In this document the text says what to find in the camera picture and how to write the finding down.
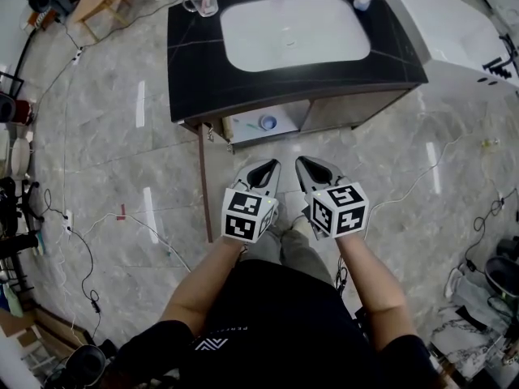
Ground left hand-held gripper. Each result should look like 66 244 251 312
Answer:
221 158 282 245

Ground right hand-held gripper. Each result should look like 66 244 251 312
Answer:
294 156 370 242

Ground black vanity with white sink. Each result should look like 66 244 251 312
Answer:
176 83 422 152
166 0 430 124

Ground clear glass tumbler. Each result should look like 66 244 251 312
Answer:
182 0 220 18

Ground person's left forearm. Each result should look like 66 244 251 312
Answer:
161 235 247 327

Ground person's right forearm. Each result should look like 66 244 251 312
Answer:
339 233 409 352

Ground white sink basin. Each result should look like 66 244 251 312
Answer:
220 0 371 74

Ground person's left shoe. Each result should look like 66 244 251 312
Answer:
270 212 292 234

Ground grey cabinet door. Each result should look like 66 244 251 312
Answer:
196 122 215 244

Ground person's grey trousers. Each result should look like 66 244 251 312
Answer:
242 224 337 287

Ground person's black shirt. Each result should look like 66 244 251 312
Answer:
109 259 441 389

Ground white bathtub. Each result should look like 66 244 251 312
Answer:
380 0 519 92

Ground black bathtub faucet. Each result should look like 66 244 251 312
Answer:
482 32 519 80

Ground marble slab counter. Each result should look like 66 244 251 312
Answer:
429 306 519 380

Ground white round stool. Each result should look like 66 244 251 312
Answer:
10 137 32 177

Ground red box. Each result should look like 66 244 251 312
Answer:
14 99 36 124

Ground dark round appliance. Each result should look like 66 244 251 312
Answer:
0 93 19 123

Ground teal cloth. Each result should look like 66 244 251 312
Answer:
0 281 24 319

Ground long white cable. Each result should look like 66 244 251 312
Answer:
362 134 467 238

